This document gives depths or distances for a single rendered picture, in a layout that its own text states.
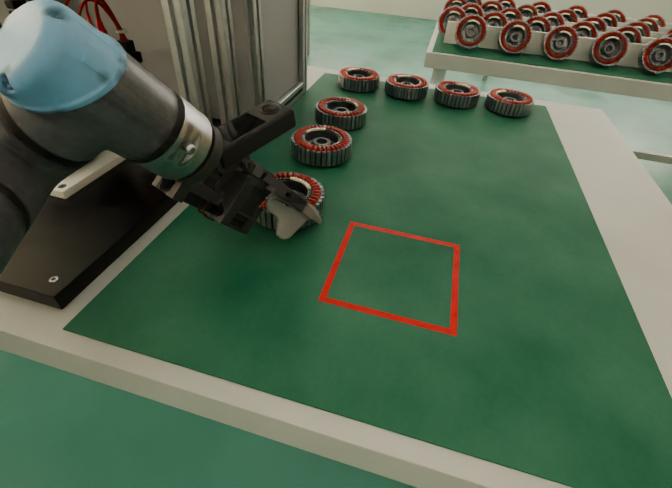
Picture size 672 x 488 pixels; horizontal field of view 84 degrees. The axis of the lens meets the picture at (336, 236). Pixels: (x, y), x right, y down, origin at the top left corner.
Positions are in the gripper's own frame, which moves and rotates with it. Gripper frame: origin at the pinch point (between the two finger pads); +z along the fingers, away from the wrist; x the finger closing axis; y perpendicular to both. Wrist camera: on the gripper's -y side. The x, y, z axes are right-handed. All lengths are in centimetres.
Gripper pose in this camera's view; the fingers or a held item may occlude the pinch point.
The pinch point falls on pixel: (288, 198)
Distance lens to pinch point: 56.8
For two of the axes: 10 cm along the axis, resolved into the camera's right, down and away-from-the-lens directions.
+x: 7.8, 4.6, -4.3
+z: 3.5, 2.5, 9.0
